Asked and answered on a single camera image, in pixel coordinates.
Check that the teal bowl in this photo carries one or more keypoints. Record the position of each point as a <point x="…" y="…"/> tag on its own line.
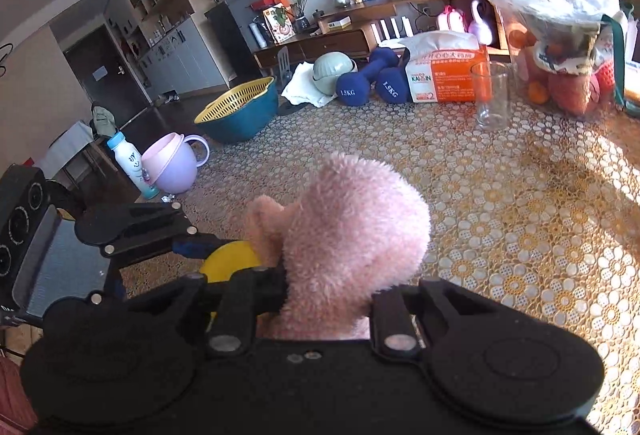
<point x="245" y="120"/>

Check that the wooden wall shelving unit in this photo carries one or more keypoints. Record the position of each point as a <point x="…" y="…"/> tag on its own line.
<point x="160" y="15"/>

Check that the white box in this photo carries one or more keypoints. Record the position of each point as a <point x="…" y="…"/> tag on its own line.
<point x="336" y="24"/>

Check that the gold patterned tablecloth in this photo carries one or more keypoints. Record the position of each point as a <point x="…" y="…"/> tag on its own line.
<point x="500" y="215"/>

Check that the light green bowl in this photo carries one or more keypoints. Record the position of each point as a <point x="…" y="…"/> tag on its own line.
<point x="332" y="72"/>

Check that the orange tissue pack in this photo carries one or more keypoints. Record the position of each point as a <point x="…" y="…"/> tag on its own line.
<point x="445" y="75"/>

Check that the picture book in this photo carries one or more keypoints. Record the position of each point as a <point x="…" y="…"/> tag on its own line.
<point x="277" y="25"/>

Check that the black stand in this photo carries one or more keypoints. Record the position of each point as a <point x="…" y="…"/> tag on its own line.
<point x="285" y="80"/>

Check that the yellow colander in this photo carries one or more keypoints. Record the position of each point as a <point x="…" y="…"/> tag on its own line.
<point x="232" y="100"/>

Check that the red box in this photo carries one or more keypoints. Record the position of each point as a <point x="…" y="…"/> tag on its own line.
<point x="270" y="2"/>

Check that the clear glass cup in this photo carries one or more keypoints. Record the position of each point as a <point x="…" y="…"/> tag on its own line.
<point x="491" y="100"/>

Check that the pink fluffy towel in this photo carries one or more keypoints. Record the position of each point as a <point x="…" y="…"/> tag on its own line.
<point x="350" y="225"/>

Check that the white router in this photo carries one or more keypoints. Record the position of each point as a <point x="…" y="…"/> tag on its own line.
<point x="392" y="29"/>

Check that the dark door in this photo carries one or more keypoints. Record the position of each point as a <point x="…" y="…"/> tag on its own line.
<point x="105" y="75"/>

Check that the white milk bottle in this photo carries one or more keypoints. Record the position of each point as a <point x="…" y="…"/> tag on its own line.
<point x="131" y="162"/>

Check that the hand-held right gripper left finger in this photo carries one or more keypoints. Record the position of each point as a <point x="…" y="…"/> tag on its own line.
<point x="265" y="289"/>

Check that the blue can with yellow lid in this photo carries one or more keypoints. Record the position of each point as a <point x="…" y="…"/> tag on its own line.
<point x="230" y="262"/>

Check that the wooden television cabinet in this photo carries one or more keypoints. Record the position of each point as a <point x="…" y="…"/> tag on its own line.
<point x="340" y="42"/>

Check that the blue dumbbell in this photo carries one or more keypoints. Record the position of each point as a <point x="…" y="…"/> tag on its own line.
<point x="352" y="90"/>
<point x="394" y="86"/>

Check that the small orange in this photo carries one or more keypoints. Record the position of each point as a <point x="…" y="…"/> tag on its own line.
<point x="537" y="93"/>

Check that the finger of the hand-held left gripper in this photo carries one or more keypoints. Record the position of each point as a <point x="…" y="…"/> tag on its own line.
<point x="112" y="287"/>
<point x="135" y="230"/>

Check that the white paper roll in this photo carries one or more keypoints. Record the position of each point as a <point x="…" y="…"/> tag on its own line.
<point x="258" y="35"/>

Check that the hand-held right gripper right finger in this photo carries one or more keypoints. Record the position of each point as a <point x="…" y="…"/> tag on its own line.
<point x="395" y="312"/>

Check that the chair with clothes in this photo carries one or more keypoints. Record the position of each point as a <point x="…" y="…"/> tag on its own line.
<point x="75" y="145"/>

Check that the pink bottle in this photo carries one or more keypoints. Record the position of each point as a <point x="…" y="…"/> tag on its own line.
<point x="450" y="21"/>

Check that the twig plant in vase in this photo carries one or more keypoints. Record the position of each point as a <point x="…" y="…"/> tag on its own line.
<point x="301" y="22"/>

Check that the plastic bag of fruit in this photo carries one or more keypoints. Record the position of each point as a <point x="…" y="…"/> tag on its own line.
<point x="555" y="10"/>

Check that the black cabinet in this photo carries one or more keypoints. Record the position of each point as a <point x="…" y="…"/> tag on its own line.
<point x="230" y="32"/>

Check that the white cloth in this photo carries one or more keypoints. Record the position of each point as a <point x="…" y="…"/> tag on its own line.
<point x="300" y="87"/>

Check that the purple mug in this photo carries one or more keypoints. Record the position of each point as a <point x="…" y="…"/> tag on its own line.
<point x="172" y="165"/>

